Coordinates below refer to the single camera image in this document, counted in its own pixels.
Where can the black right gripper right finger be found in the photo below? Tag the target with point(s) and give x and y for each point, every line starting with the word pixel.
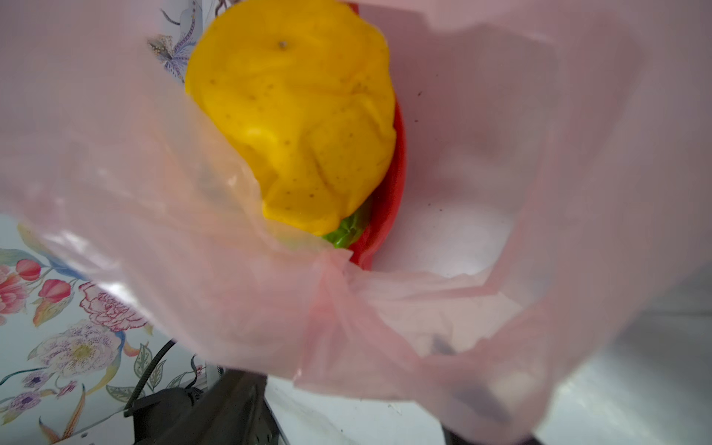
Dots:
pixel 452 438

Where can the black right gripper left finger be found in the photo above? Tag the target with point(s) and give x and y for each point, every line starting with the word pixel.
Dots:
pixel 233 411

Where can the pink plastic bag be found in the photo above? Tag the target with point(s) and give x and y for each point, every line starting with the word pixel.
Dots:
pixel 558 178

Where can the yellow bell pepper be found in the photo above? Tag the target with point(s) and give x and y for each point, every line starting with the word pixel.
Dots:
pixel 302 91

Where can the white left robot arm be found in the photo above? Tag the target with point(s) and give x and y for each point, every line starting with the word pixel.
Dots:
pixel 154 412

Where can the red flower-shaped plate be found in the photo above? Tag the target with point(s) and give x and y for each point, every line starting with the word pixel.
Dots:
pixel 386 202

